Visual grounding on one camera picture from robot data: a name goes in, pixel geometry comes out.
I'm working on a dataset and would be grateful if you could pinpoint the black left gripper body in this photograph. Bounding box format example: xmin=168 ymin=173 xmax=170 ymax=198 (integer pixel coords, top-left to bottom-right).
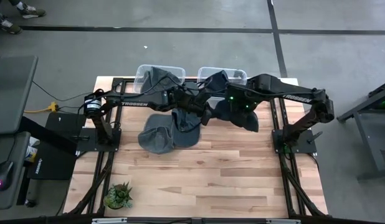
xmin=172 ymin=88 xmax=203 ymax=114

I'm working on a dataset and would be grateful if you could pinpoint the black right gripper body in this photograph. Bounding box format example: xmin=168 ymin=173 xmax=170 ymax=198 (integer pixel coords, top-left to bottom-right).
xmin=223 ymin=85 xmax=259 ymax=114

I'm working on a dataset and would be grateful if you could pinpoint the blue-grey baseball cap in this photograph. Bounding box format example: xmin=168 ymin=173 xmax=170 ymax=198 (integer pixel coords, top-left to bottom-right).
xmin=171 ymin=108 xmax=202 ymax=149

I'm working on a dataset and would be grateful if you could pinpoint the black baseball cap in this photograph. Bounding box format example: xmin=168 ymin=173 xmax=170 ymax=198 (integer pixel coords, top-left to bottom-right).
xmin=204 ymin=70 xmax=231 ymax=94

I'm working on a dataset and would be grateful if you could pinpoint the light grey baseball cap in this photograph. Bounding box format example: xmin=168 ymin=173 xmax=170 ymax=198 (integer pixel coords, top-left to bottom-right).
xmin=141 ymin=66 xmax=183 ymax=94

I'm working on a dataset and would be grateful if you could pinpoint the dark grey baseball cap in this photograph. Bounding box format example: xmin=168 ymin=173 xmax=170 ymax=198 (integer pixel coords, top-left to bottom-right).
xmin=137 ymin=113 xmax=175 ymax=155

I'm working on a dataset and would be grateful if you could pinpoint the clear plastic storage bin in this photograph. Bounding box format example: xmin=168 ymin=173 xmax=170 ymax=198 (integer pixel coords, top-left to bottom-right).
xmin=197 ymin=66 xmax=248 ymax=110
xmin=132 ymin=63 xmax=186 ymax=94

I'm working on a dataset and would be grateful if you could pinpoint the potted succulent plant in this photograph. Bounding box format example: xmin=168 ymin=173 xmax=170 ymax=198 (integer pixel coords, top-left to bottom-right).
xmin=103 ymin=182 xmax=134 ymax=210

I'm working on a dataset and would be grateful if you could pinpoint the black metal cart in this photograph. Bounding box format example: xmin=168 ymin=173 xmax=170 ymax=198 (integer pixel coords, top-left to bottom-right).
xmin=337 ymin=79 xmax=385 ymax=181

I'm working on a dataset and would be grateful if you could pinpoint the black controller box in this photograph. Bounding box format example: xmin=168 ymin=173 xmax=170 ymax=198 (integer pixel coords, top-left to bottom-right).
xmin=26 ymin=111 xmax=87 ymax=181

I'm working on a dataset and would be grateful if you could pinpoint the white printed container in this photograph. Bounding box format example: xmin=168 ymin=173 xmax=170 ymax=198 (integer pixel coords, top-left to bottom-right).
xmin=24 ymin=136 xmax=39 ymax=163

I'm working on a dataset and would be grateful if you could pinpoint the grey desk with mouse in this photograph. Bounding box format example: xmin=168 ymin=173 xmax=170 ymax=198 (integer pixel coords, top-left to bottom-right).
xmin=0 ymin=130 xmax=31 ymax=211

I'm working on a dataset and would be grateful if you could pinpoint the grey desk panel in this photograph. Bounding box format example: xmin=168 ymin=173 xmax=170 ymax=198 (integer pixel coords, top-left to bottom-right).
xmin=0 ymin=55 xmax=39 ymax=135

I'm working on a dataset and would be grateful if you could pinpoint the person's shoe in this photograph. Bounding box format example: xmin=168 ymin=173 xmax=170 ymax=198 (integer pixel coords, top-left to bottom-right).
xmin=17 ymin=2 xmax=47 ymax=19
xmin=0 ymin=18 xmax=24 ymax=35

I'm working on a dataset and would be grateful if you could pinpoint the black computer mouse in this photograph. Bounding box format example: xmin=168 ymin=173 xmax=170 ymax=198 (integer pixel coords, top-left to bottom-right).
xmin=0 ymin=160 xmax=14 ymax=192

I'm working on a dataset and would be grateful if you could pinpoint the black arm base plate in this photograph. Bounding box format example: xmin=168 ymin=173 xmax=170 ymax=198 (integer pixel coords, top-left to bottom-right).
xmin=272 ymin=129 xmax=318 ymax=155
xmin=76 ymin=128 xmax=122 ymax=153

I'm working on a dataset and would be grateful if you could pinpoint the black metal table frame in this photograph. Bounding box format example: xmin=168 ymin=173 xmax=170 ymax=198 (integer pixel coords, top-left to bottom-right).
xmin=64 ymin=77 xmax=330 ymax=218

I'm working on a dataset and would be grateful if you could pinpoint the yellow cable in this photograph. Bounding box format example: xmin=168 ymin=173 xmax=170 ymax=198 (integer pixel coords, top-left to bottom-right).
xmin=24 ymin=101 xmax=60 ymax=114

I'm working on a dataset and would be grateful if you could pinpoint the black power cable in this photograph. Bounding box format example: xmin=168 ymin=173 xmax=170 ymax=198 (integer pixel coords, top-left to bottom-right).
xmin=32 ymin=80 xmax=97 ymax=102

